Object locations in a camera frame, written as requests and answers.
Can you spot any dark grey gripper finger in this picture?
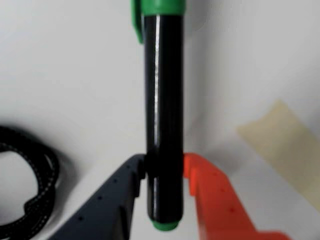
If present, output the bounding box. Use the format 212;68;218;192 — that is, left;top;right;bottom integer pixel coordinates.
49;153;147;240

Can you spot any green black marker pen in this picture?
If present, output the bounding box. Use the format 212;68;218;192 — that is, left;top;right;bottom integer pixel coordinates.
130;0;187;232

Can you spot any black coiled USB cable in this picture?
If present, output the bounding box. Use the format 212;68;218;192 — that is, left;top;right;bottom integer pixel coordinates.
0;125;60;240

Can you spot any wide beige masking tape strip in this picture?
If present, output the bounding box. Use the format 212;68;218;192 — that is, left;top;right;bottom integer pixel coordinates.
235;99;320;209

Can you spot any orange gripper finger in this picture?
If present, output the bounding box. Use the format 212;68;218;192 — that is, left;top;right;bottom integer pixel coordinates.
183;152;291;240

